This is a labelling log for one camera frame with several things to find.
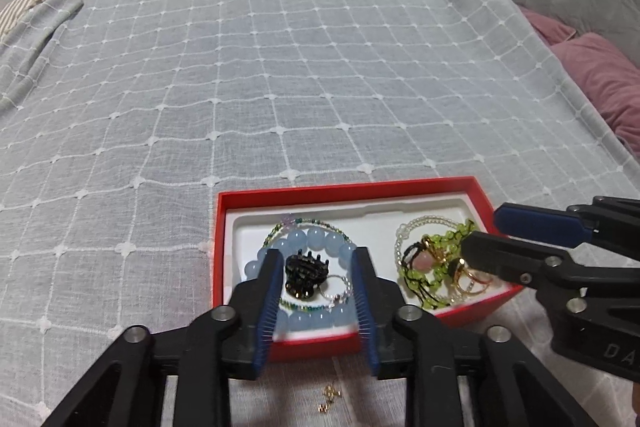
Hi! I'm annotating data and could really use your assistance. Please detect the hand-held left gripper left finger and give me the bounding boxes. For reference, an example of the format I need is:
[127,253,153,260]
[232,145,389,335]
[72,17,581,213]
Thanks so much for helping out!
[40,248,283,427]

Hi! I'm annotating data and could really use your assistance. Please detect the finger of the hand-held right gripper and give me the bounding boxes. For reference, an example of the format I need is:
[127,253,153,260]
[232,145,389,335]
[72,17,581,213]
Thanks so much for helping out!
[494,196,640,253]
[460,231,582,293]

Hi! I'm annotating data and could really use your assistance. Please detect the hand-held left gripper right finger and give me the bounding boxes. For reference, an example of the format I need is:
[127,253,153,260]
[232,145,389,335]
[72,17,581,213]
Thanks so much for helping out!
[351,247,598,427]

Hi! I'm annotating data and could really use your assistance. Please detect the gold ring black stone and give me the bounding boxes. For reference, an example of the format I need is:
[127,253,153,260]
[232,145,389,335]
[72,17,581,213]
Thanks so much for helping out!
[447,257,473,283]

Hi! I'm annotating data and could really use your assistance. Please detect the gold band ring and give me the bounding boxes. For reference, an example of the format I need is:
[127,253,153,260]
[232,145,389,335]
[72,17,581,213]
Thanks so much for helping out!
[454,271,496,304]

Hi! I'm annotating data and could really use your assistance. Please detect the small clear beaded ring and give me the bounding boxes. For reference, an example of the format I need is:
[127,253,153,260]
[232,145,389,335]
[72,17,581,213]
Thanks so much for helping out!
[320,274,354,303]

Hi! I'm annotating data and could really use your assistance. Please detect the black hair claw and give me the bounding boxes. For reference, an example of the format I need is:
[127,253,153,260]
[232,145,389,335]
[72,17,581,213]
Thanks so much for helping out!
[284,249,331,300]

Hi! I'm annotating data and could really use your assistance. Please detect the green bead black cord bracelet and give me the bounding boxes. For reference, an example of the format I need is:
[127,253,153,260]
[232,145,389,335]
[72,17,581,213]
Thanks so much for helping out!
[398,219,476,312]

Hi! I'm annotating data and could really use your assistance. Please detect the clear beaded bracelet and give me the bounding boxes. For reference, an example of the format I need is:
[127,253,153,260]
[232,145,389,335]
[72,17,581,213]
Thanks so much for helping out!
[395,215,476,273]

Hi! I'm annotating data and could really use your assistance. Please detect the blue bead bracelet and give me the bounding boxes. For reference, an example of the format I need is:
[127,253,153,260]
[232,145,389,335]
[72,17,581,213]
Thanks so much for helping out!
[243,228,358,338]

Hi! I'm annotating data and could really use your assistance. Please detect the green seed bead bracelet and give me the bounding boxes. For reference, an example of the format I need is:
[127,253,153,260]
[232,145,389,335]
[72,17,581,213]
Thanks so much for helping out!
[263,217,357,312]

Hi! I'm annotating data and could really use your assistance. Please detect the red jewelry box white insert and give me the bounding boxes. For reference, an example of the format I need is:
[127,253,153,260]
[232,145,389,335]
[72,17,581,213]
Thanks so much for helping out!
[216,177,525,363]

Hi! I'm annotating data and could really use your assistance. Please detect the pink pillow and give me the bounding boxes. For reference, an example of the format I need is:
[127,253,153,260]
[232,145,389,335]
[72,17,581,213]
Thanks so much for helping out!
[550,32,640,142]
[517,4,577,46]

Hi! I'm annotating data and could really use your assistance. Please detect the grey checked blanket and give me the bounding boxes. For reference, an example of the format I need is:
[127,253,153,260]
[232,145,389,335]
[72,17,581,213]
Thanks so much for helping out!
[0,0,640,427]

